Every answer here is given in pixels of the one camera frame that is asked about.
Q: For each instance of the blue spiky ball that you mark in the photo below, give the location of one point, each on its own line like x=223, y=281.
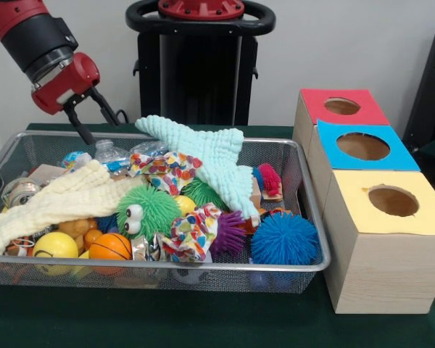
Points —
x=284, y=238

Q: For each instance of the red spiky toy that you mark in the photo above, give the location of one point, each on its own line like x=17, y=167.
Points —
x=270, y=180

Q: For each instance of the pale yellow cloth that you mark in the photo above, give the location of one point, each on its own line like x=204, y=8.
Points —
x=65, y=196

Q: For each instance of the small orange toy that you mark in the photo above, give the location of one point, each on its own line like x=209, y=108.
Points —
x=274, y=212

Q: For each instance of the crushed clear water bottle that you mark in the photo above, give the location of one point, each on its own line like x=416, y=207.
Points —
x=111, y=156

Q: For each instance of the shallow clear mesh bin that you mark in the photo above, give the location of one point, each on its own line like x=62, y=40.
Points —
x=308, y=188

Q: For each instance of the purple spiky ball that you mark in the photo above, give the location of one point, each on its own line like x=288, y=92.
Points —
x=228, y=232

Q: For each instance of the mint green cloth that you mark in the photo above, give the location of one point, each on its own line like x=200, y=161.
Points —
x=210, y=152

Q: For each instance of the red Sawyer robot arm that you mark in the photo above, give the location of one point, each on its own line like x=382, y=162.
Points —
x=29, y=32

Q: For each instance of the yellow smiley ball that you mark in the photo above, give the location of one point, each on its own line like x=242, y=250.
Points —
x=55, y=248

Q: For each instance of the small dark green spiky ball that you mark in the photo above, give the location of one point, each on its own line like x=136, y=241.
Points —
x=201, y=192

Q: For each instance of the small yellow ball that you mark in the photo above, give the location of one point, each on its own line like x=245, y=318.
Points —
x=185, y=205

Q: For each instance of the orange toy basketball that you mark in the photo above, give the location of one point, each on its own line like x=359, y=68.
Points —
x=110, y=248

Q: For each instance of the colourful patterned cloth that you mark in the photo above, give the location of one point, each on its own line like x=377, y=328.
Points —
x=170, y=170

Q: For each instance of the wooden box with three holes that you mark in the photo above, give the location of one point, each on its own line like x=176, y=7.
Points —
x=384, y=268

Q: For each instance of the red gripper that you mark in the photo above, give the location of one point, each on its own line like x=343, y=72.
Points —
x=65, y=83

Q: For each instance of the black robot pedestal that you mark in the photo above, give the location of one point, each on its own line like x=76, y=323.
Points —
x=196, y=72

